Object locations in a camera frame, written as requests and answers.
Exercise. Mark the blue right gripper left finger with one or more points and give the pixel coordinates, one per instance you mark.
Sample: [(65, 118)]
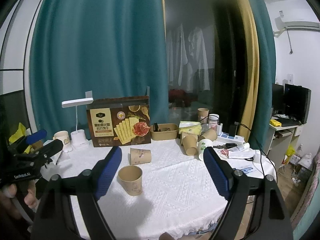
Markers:
[(105, 170)]

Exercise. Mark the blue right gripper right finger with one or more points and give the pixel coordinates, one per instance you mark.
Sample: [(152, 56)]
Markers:
[(220, 172)]

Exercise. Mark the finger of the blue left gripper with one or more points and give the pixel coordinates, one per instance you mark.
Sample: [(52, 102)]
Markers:
[(35, 137)]

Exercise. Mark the brown paper cup floral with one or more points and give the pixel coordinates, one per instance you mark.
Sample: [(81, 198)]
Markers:
[(130, 178)]

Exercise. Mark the person's left hand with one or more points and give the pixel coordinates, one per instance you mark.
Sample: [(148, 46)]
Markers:
[(12, 199)]

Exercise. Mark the key bunch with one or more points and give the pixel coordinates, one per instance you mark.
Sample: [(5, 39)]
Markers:
[(219, 147)]

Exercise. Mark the black car key fob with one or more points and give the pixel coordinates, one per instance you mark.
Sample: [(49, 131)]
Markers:
[(230, 145)]

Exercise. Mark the blue white leaflet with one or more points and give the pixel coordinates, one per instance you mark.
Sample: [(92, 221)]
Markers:
[(249, 169)]

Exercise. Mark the cream cartoon mug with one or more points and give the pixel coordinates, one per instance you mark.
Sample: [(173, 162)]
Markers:
[(64, 137)]

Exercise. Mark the white paper cup green print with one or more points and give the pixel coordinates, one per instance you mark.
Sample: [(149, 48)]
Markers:
[(202, 145)]

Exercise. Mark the white tube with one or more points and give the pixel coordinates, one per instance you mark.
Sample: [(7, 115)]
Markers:
[(240, 148)]

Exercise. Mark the white power strip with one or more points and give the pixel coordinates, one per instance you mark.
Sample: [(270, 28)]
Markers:
[(225, 137)]

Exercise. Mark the lying brown paper cup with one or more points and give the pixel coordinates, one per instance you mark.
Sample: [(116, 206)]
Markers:
[(140, 156)]

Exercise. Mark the brown paper cup rear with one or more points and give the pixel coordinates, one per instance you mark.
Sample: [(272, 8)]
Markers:
[(210, 134)]

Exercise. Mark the white charger adapter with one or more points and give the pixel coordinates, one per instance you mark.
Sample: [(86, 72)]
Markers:
[(219, 129)]

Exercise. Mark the white desk lamp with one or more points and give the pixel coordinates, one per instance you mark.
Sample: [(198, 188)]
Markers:
[(78, 137)]

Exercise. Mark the brown paper cup pair front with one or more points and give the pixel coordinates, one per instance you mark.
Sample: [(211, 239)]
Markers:
[(189, 143)]

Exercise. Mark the brown cracker box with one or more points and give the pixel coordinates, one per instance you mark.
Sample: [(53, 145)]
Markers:
[(119, 121)]

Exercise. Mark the white tablecloth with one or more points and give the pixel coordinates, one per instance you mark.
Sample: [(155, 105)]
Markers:
[(178, 195)]

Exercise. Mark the yellow tissue pack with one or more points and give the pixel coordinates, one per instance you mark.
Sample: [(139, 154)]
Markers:
[(193, 127)]

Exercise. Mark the glass jar white lid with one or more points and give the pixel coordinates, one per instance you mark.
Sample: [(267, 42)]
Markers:
[(213, 121)]

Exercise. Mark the upright paper cup rear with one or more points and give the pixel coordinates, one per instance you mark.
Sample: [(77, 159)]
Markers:
[(203, 115)]

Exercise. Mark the white computer desk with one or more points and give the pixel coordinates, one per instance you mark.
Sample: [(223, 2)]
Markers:
[(278, 140)]

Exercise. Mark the kraft rectangular food container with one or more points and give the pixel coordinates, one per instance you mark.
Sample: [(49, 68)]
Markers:
[(164, 132)]

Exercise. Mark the black monitor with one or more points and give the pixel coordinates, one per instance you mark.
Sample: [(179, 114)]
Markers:
[(291, 104)]

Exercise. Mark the teal curtain left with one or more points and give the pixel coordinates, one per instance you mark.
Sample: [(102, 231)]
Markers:
[(113, 48)]

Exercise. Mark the teal curtain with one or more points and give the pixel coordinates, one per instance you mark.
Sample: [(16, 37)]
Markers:
[(113, 48), (267, 74)]

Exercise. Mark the white air conditioner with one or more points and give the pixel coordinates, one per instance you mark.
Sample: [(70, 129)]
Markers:
[(294, 26)]

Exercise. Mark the yellow curtain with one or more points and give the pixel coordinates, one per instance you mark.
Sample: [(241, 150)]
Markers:
[(252, 49)]

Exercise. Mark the teal curtain right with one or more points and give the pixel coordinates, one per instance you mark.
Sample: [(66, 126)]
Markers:
[(267, 74)]

